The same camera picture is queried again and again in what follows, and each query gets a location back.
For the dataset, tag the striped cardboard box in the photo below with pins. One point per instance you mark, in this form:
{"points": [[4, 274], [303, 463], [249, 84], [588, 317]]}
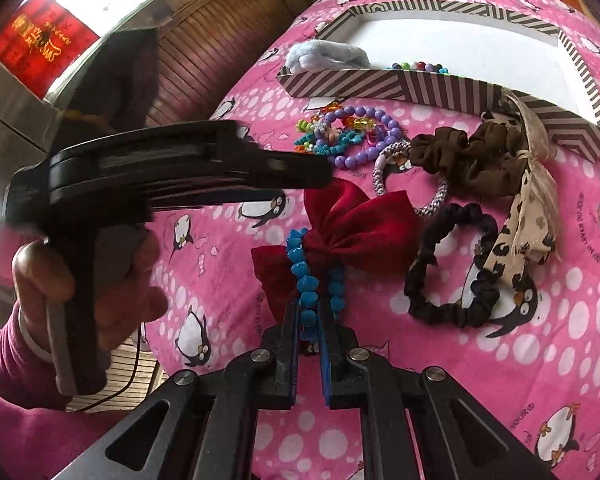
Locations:
{"points": [[340, 85]]}

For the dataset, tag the person's left forearm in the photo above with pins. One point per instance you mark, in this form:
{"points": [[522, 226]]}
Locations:
{"points": [[10, 385]]}

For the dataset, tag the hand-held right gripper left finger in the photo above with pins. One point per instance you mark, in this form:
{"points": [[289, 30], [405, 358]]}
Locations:
{"points": [[292, 345]]}

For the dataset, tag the brown scrunchie with leopard ribbon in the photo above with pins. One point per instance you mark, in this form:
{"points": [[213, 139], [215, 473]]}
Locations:
{"points": [[460, 160]]}

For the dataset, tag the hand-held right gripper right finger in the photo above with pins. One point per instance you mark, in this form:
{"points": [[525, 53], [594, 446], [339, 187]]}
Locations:
{"points": [[325, 360]]}

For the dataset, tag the person's left hand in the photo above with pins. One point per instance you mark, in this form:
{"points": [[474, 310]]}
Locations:
{"points": [[127, 305]]}

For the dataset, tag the black scrunchie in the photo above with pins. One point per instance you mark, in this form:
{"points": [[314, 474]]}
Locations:
{"points": [[445, 316]]}

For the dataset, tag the pink penguin blanket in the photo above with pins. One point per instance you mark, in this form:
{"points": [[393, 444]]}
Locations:
{"points": [[220, 270]]}

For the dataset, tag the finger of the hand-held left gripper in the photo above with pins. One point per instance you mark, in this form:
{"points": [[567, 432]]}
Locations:
{"points": [[290, 172]]}

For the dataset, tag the red window poster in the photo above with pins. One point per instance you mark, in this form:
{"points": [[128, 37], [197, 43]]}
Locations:
{"points": [[35, 35]]}

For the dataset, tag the red velvet bow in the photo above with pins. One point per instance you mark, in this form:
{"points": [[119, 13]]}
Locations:
{"points": [[360, 230]]}

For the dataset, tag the brown wooden door panel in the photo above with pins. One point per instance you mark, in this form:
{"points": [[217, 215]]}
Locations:
{"points": [[205, 50]]}

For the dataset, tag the grey fluffy scrunchie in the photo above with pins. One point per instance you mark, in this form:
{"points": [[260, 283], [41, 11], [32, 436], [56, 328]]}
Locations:
{"points": [[325, 55]]}

